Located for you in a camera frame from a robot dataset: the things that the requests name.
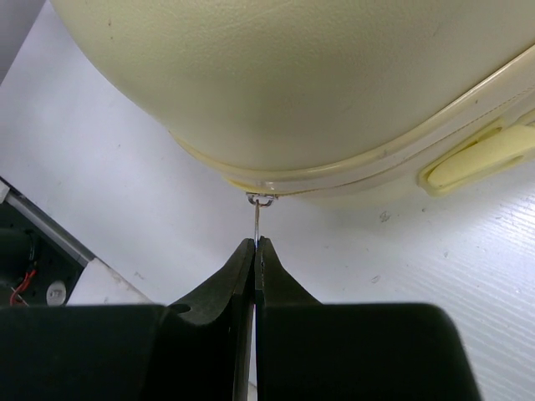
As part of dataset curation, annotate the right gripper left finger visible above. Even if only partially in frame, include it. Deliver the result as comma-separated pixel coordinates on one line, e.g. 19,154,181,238
1,239,255,400

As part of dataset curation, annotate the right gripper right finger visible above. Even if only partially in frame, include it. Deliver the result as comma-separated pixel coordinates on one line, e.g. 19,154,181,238
254,238,481,400

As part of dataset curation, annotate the silver zipper pull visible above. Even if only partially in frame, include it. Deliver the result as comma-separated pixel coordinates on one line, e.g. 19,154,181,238
247,192,278,248

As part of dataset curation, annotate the yellow hard-shell suitcase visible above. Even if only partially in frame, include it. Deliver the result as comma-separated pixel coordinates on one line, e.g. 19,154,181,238
53,1,534,205

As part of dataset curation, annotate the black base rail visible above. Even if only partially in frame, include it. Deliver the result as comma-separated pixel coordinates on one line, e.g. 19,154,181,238
1,180,95,307

